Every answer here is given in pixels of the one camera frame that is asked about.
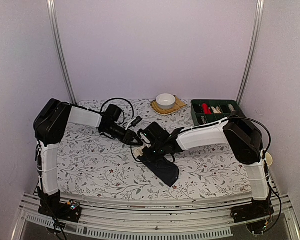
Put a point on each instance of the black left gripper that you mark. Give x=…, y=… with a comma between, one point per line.
x=129, y=137

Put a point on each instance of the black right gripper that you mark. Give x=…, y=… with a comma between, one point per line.
x=147, y=155

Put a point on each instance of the dark navy underwear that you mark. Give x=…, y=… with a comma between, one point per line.
x=165, y=170

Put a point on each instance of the black striped underwear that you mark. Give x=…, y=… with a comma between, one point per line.
x=198, y=108

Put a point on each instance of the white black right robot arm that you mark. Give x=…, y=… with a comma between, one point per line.
x=236, y=130

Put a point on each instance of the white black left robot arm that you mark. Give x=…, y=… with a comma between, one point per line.
x=49, y=129

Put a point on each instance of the woven straw mat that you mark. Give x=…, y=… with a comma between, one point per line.
x=178, y=106

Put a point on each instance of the white ceramic bowl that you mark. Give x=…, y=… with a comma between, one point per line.
x=165, y=101

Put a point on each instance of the floral tablecloth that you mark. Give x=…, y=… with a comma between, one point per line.
x=94, y=165

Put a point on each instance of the green compartment organizer box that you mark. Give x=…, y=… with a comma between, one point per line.
x=227, y=107

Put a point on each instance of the red rolled cloth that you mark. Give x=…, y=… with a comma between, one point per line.
x=206, y=109

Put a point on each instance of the beige rolled cloth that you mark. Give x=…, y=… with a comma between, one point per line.
x=216, y=110

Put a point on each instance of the cream plastic cup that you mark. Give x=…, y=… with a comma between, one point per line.
x=269, y=159

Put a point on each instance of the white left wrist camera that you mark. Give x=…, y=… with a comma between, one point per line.
x=133, y=122

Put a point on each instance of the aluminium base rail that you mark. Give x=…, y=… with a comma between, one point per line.
x=190, y=219

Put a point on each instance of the left aluminium frame post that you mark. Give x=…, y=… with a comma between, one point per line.
x=52, y=13

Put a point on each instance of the aluminium frame post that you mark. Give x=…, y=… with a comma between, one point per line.
x=52, y=13
x=252, y=49

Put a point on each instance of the right aluminium frame post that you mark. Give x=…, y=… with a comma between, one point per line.
x=252, y=49

